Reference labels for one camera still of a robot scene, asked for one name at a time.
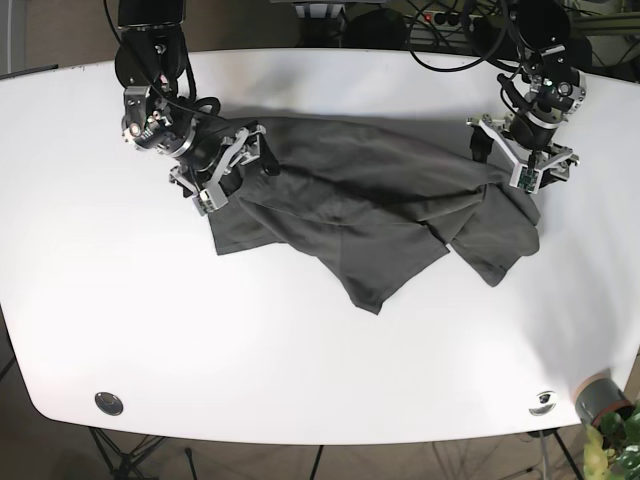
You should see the left metal table grommet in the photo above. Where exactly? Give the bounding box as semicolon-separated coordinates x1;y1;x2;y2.
94;392;124;416

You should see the grey plant pot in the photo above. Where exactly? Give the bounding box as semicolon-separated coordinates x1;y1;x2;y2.
572;370;635;427

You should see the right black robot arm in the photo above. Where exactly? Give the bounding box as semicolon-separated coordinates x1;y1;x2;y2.
107;1;280;215

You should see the green plant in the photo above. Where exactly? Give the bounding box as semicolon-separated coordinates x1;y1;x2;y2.
583;403;639;480

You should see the dark grey T-shirt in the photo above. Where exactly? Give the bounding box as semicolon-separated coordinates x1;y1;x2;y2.
208;117;540;314

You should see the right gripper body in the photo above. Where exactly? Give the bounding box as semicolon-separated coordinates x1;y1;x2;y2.
165;121;263;216

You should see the right metal table grommet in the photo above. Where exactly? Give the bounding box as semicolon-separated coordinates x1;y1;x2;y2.
528;391;557;417

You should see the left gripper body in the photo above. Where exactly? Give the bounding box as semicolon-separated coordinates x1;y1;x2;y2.
480;103;576;193

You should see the metal table grommet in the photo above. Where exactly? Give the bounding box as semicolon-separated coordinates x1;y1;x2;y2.
528;391;557;417
94;392;124;416

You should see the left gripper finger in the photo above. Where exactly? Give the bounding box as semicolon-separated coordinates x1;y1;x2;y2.
540;153;579;186
466;116;494;163

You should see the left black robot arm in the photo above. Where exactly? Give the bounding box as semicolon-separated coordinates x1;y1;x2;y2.
467;1;587;194

